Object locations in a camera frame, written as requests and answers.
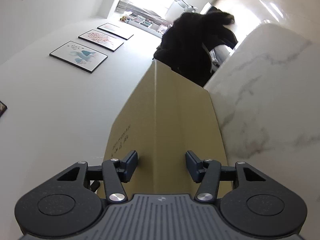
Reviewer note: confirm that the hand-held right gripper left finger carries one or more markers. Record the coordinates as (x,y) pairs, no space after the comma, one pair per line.
(130,166)

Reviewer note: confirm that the beige cardboard box lid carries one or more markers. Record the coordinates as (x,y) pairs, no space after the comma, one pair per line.
(140,120)

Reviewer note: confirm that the black fleece coat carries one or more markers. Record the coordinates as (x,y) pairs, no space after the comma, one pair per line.
(187,45)

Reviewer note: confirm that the framed picture pink tree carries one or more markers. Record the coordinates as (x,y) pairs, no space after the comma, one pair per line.
(100,40)

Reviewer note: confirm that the dark canvas photo print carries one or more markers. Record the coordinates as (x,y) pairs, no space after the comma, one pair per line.
(3,108)

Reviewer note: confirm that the framed picture pale print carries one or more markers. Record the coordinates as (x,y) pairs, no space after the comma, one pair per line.
(115,31)

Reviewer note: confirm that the white bookshelf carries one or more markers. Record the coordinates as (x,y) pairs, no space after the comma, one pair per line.
(145,18)

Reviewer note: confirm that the white office chair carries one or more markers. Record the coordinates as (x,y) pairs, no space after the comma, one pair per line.
(181,6)

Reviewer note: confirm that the white rolled item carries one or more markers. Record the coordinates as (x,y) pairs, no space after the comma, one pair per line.
(221,55)

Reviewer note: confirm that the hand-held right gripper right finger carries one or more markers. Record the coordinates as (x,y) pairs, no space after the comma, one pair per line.
(193,166)

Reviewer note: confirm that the framed picture blue shapes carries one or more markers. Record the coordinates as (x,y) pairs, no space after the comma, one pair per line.
(78,56)

